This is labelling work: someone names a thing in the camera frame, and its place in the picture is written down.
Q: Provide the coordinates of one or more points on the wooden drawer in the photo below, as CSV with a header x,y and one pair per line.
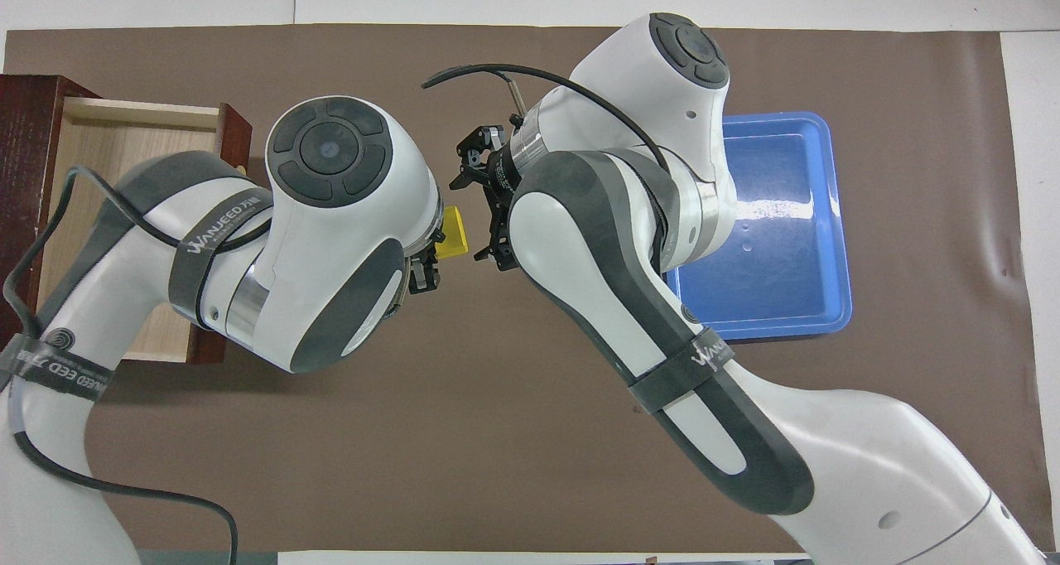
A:
x,y
124,138

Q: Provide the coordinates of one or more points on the brown table mat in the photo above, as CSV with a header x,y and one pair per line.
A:
x,y
414,432

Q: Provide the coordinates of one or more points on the blue plastic tray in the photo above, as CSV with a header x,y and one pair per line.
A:
x,y
778,242

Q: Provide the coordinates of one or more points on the yellow cube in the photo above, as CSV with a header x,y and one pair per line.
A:
x,y
454,238

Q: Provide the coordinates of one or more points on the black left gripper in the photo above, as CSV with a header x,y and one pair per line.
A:
x,y
422,246

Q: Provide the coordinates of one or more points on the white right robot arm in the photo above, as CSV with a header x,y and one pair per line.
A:
x,y
596,250

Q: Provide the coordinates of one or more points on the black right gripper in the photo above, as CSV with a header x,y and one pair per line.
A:
x,y
505,180

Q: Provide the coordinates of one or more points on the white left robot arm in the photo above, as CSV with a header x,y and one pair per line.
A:
x,y
331,242

